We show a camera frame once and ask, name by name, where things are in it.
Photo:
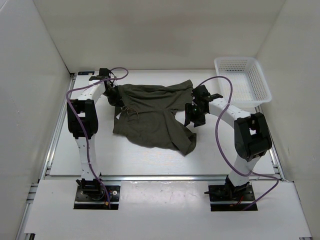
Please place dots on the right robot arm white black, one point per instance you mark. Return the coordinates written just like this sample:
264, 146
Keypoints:
252, 139

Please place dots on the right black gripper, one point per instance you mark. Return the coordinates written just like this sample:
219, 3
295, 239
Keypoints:
189, 117

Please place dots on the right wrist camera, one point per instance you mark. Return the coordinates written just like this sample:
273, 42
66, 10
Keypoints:
215, 96

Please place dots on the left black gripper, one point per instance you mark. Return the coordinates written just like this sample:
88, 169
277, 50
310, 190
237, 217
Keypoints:
118, 101

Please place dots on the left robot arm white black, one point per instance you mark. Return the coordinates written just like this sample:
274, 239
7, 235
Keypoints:
82, 122

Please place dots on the front aluminium rail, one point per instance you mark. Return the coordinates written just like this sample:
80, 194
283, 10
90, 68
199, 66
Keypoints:
205, 177

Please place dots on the olive green shorts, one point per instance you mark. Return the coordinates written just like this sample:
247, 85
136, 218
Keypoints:
148, 117

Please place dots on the left aluminium frame rail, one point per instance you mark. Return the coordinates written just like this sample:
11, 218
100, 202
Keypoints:
46, 162

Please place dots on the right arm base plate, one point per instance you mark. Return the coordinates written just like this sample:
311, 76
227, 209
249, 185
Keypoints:
225, 199

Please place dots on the white plastic mesh basket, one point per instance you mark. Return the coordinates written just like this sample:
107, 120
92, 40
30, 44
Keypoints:
250, 88

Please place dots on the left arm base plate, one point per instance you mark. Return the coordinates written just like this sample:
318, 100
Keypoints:
90, 195

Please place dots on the small blue label sticker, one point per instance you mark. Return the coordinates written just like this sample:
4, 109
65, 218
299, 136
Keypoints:
85, 73

